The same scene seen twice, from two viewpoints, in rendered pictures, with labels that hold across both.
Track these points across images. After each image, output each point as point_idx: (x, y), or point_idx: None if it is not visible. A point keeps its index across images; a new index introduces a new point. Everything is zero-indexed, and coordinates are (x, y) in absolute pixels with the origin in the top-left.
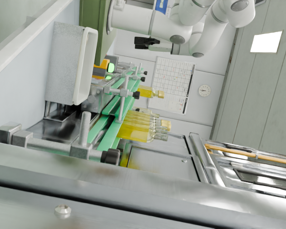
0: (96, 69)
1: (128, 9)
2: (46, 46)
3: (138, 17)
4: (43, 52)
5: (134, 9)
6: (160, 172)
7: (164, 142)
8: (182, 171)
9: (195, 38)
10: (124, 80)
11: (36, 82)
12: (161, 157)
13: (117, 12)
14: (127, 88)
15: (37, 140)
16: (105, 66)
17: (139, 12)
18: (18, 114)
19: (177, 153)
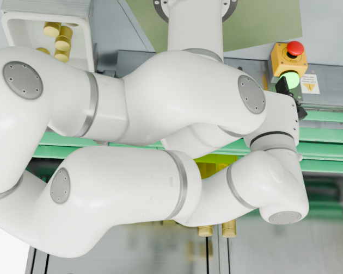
0: (270, 64)
1: (174, 13)
2: None
3: (167, 41)
4: None
5: (176, 21)
6: (114, 236)
7: (307, 261)
8: (132, 272)
9: (216, 175)
10: (311, 118)
11: None
12: (178, 241)
13: (169, 6)
14: None
15: None
16: (274, 70)
17: (173, 32)
18: None
19: (209, 271)
